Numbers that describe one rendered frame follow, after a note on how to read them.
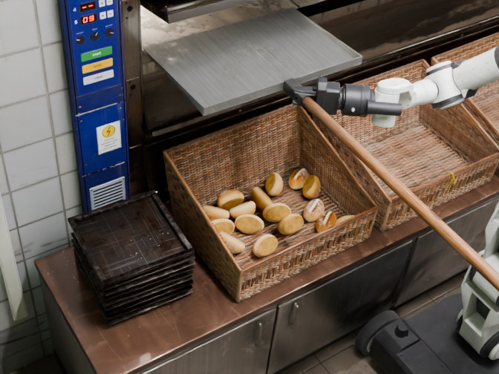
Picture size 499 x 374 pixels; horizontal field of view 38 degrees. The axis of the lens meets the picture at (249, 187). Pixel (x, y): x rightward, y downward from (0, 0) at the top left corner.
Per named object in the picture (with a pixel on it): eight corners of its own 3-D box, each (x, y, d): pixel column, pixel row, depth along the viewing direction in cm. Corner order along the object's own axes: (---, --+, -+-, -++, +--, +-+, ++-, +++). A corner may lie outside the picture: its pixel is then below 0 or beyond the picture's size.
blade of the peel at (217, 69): (361, 64, 220) (363, 56, 218) (203, 116, 196) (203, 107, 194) (292, 7, 241) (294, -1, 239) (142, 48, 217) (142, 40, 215)
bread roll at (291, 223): (307, 227, 248) (298, 225, 253) (302, 209, 247) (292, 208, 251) (284, 239, 243) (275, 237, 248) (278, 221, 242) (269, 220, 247)
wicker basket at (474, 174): (299, 153, 280) (309, 96, 261) (408, 111, 305) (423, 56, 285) (381, 235, 252) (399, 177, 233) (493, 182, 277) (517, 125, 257)
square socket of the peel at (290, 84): (310, 104, 204) (312, 94, 201) (300, 107, 202) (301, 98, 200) (292, 86, 209) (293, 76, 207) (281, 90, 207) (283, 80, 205)
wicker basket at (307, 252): (160, 208, 253) (159, 148, 234) (289, 156, 278) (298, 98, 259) (236, 306, 225) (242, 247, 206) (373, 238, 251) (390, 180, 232)
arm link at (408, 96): (373, 81, 201) (401, 74, 210) (367, 112, 205) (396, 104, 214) (392, 87, 197) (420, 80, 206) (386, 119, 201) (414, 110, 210)
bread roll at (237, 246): (243, 243, 234) (235, 257, 234) (249, 245, 240) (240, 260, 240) (218, 228, 238) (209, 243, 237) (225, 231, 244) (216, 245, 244)
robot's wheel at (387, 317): (402, 306, 284) (370, 313, 271) (411, 315, 282) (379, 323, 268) (378, 341, 294) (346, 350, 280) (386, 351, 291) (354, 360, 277)
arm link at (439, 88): (392, 85, 213) (428, 76, 226) (404, 119, 213) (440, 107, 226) (420, 73, 205) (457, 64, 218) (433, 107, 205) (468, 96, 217)
